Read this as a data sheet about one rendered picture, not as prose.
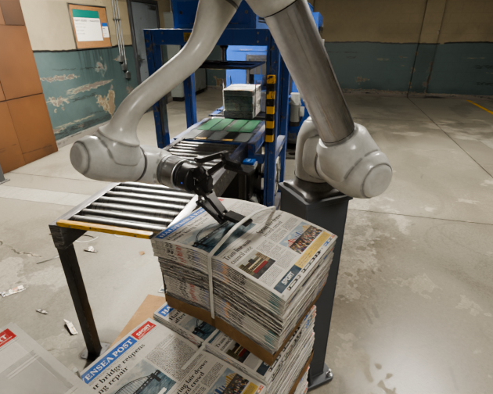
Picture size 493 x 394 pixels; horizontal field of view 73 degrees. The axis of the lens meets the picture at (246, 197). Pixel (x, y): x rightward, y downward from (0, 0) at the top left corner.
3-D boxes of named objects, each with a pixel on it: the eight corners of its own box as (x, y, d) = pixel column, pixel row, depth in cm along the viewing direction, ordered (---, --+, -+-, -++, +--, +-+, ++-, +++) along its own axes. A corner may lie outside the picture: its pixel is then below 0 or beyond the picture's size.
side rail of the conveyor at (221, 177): (171, 266, 135) (168, 241, 130) (159, 264, 136) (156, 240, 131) (248, 158, 252) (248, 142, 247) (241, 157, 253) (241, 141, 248)
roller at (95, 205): (182, 210, 151) (185, 218, 155) (91, 199, 161) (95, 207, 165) (178, 218, 148) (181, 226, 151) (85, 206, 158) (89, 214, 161)
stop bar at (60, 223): (150, 240, 131) (149, 236, 130) (55, 227, 140) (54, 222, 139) (154, 235, 134) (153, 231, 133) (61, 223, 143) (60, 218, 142)
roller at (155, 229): (168, 241, 140) (165, 234, 136) (71, 227, 150) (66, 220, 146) (172, 232, 143) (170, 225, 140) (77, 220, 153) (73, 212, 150)
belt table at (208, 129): (254, 155, 250) (254, 142, 246) (174, 149, 264) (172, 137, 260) (271, 131, 311) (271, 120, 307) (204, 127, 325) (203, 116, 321)
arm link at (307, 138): (322, 164, 133) (329, 109, 124) (350, 181, 118) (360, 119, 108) (286, 170, 128) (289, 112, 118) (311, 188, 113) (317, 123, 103)
